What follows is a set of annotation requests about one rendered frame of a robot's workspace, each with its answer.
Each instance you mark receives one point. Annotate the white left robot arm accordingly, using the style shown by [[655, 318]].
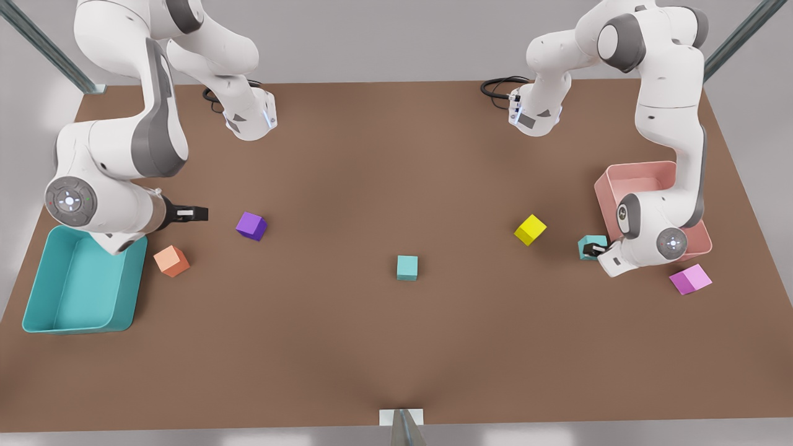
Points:
[[663, 111]]

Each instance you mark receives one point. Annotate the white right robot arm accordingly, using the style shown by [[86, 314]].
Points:
[[118, 148]]

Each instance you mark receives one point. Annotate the light blue cube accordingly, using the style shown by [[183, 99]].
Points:
[[587, 243], [407, 267]]

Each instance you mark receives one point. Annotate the orange cube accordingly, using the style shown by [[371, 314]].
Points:
[[171, 261]]

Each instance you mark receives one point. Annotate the yellow cube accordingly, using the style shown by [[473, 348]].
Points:
[[530, 229]]

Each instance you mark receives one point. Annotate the purple cube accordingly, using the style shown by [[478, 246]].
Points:
[[251, 225]]

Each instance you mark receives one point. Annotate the pink plastic bin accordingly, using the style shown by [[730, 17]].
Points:
[[644, 192]]

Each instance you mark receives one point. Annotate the pink cube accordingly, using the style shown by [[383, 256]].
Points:
[[690, 279]]

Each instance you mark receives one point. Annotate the teal plastic bin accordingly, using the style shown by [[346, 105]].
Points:
[[83, 282]]

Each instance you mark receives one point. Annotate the silver frame post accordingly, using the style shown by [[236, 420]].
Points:
[[737, 37], [46, 46], [404, 427]]

